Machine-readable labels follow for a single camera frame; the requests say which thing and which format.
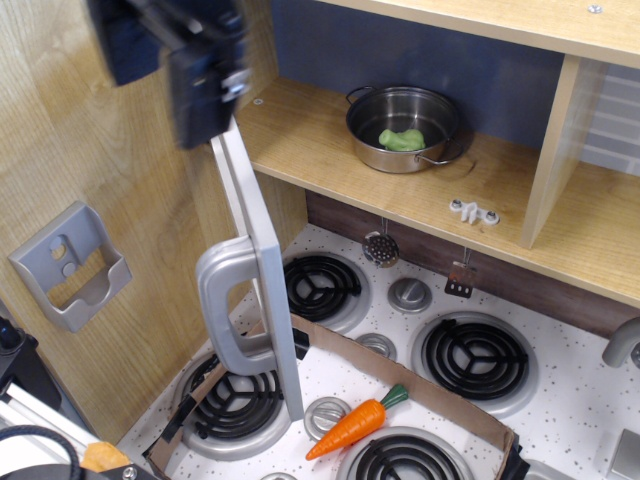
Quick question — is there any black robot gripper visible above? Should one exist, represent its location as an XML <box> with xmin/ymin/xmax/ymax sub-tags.
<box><xmin>87</xmin><ymin>0</ymin><xmax>250</xmax><ymax>149</ymax></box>

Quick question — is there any grey toy microwave door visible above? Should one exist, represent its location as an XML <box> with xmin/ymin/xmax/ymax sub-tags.
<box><xmin>196</xmin><ymin>119</ymin><xmax>304</xmax><ymax>421</ymax></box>

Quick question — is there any steel pot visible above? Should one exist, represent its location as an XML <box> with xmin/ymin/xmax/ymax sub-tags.
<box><xmin>346</xmin><ymin>86</ymin><xmax>465</xmax><ymax>174</ymax></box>

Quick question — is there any green toy vegetable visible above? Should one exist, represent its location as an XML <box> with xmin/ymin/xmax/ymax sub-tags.
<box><xmin>378</xmin><ymin>129</ymin><xmax>426</xmax><ymax>152</ymax></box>

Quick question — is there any back left stove burner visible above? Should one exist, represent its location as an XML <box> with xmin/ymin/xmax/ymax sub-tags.
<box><xmin>284</xmin><ymin>252</ymin><xmax>372</xmax><ymax>334</ymax></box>

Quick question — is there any stove burner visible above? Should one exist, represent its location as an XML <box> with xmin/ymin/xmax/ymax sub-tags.
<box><xmin>410</xmin><ymin>311</ymin><xmax>539</xmax><ymax>419</ymax></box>
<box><xmin>182</xmin><ymin>371</ymin><xmax>291</xmax><ymax>462</ymax></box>
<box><xmin>284</xmin><ymin>252</ymin><xmax>372</xmax><ymax>334</ymax></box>
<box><xmin>335</xmin><ymin>426</ymin><xmax>474</xmax><ymax>480</ymax></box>

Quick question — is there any hanging metal strainer spoon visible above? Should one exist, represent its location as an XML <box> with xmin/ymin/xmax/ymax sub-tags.
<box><xmin>362</xmin><ymin>217</ymin><xmax>400</xmax><ymax>268</ymax></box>

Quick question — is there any grey back stove knob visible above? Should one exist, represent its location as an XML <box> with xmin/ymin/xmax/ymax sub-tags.
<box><xmin>387</xmin><ymin>278</ymin><xmax>433</xmax><ymax>313</ymax></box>

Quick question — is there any grey stove knob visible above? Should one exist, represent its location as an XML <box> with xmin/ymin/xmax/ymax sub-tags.
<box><xmin>304</xmin><ymin>397</ymin><xmax>351</xmax><ymax>441</ymax></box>
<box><xmin>387</xmin><ymin>278</ymin><xmax>433</xmax><ymax>313</ymax></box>
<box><xmin>356</xmin><ymin>333</ymin><xmax>397</xmax><ymax>361</ymax></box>

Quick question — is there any black device left edge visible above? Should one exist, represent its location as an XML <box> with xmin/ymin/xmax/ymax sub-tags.
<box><xmin>1</xmin><ymin>317</ymin><xmax>62</xmax><ymax>410</ymax></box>

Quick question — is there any white plastic door latch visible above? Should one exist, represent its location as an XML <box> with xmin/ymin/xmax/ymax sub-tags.
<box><xmin>449</xmin><ymin>199</ymin><xmax>500</xmax><ymax>226</ymax></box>

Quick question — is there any grey middle stove knob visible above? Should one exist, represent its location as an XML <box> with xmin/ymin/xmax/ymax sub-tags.
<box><xmin>356</xmin><ymin>333</ymin><xmax>397</xmax><ymax>361</ymax></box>

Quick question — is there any front left stove burner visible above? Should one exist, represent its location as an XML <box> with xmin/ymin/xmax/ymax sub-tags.
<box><xmin>182</xmin><ymin>371</ymin><xmax>291</xmax><ymax>462</ymax></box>

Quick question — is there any hanging small spatula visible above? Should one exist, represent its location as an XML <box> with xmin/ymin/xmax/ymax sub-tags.
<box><xmin>444</xmin><ymin>247</ymin><xmax>476</xmax><ymax>299</ymax></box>

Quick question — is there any grey front stove knob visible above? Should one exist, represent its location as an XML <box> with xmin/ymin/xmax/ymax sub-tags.
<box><xmin>304</xmin><ymin>397</ymin><xmax>351</xmax><ymax>441</ymax></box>

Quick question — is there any orange object bottom left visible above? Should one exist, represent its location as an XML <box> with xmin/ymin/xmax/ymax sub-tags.
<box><xmin>80</xmin><ymin>441</ymin><xmax>131</xmax><ymax>473</ymax></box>

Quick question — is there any orange toy carrot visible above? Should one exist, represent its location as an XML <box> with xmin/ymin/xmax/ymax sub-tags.
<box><xmin>305</xmin><ymin>384</ymin><xmax>409</xmax><ymax>461</ymax></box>

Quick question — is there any back right stove burner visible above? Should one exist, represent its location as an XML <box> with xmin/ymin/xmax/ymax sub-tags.
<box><xmin>410</xmin><ymin>311</ymin><xmax>539</xmax><ymax>419</ymax></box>

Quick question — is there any front right stove burner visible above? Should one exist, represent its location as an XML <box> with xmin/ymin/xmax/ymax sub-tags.
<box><xmin>335</xmin><ymin>426</ymin><xmax>474</xmax><ymax>480</ymax></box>

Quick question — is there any grey faucet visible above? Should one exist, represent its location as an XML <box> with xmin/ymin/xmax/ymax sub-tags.
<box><xmin>602</xmin><ymin>317</ymin><xmax>640</xmax><ymax>368</ymax></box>

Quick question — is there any grey wall phone holder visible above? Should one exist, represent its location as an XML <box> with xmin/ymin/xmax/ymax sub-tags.
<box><xmin>9</xmin><ymin>201</ymin><xmax>132</xmax><ymax>333</ymax></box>

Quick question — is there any black braided cable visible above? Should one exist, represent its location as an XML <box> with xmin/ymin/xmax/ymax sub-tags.
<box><xmin>0</xmin><ymin>424</ymin><xmax>82</xmax><ymax>480</ymax></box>

